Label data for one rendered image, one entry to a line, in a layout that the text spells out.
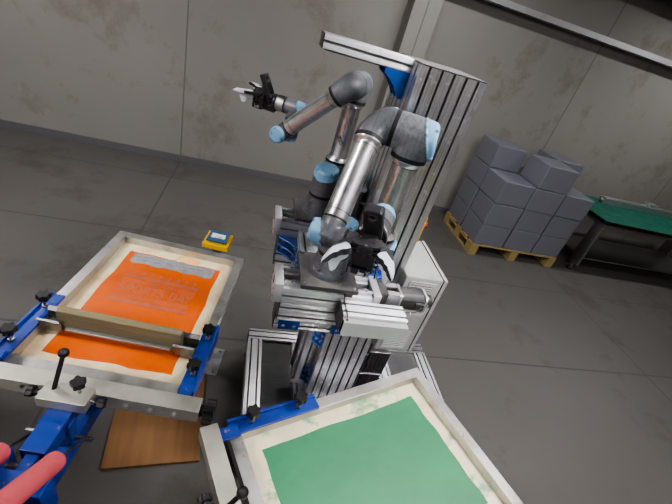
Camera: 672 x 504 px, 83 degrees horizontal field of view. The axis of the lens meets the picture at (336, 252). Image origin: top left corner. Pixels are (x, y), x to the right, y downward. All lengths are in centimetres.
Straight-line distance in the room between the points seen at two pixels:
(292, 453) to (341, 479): 17
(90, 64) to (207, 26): 134
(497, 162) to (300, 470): 444
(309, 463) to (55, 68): 494
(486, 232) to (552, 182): 91
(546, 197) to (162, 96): 464
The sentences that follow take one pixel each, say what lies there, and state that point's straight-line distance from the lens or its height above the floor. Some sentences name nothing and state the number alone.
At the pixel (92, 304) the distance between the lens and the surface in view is 172.
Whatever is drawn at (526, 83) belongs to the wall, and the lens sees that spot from 584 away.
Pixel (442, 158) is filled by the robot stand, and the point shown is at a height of 175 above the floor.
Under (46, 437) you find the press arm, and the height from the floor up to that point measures 104.
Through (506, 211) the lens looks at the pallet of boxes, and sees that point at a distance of 502.
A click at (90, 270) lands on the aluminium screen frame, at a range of 182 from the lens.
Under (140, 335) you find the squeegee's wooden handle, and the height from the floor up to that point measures 102.
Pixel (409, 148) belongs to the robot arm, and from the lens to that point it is 120.
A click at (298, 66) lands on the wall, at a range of 493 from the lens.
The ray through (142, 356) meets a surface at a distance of 151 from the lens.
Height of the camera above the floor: 210
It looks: 31 degrees down
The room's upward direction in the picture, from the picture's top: 18 degrees clockwise
